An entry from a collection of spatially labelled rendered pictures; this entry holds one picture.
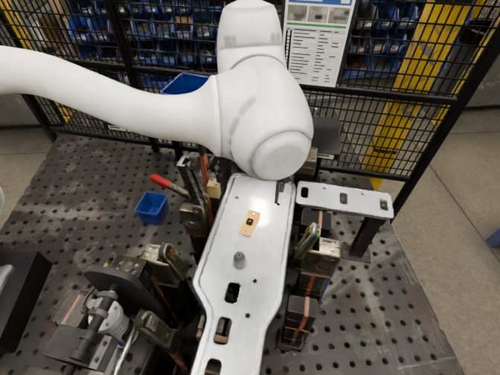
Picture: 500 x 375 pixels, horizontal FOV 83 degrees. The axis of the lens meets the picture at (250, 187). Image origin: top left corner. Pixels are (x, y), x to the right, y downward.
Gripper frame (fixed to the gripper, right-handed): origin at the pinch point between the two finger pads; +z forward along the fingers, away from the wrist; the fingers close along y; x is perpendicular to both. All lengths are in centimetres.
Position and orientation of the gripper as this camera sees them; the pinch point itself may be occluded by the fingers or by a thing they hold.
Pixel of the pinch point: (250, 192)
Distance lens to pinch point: 71.5
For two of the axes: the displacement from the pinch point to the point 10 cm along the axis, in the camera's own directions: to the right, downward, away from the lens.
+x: 2.1, -7.3, 6.5
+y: 9.8, 1.5, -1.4
